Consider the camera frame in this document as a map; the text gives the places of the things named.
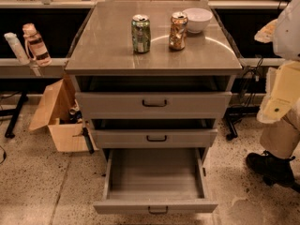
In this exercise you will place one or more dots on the white spray bottle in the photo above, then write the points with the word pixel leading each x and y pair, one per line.
pixel 17 48

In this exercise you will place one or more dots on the black tool in box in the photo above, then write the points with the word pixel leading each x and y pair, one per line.
pixel 85 133

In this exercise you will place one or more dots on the grey bottom drawer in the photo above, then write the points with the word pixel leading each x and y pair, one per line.
pixel 155 182

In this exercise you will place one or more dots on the black shoe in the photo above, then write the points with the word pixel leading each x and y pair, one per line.
pixel 274 169

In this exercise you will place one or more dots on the pink water bottle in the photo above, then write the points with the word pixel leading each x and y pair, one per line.
pixel 35 46

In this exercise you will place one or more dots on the grey top drawer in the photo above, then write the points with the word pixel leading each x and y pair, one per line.
pixel 152 97

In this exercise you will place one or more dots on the grey middle drawer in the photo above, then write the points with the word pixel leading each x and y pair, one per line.
pixel 153 133

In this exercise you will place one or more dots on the grey drawer cabinet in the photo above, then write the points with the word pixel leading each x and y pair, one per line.
pixel 105 46

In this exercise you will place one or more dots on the white bowl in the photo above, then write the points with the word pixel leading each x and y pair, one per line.
pixel 198 19

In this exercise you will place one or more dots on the gold soda can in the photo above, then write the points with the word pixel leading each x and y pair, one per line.
pixel 178 31

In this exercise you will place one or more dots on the green soda can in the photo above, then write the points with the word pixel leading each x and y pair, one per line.
pixel 141 33

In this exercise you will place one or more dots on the black table leg left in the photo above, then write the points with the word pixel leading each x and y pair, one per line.
pixel 14 114

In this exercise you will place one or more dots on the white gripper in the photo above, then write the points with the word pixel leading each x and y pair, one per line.
pixel 288 35

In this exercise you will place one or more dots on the person leg khaki trousers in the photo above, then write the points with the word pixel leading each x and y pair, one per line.
pixel 282 137

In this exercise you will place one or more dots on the open cardboard box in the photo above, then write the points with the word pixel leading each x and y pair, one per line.
pixel 53 112

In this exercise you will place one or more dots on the grey drawer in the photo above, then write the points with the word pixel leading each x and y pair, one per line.
pixel 152 97
pixel 153 133
pixel 155 182

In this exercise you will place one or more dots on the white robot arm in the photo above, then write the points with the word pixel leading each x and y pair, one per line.
pixel 286 39

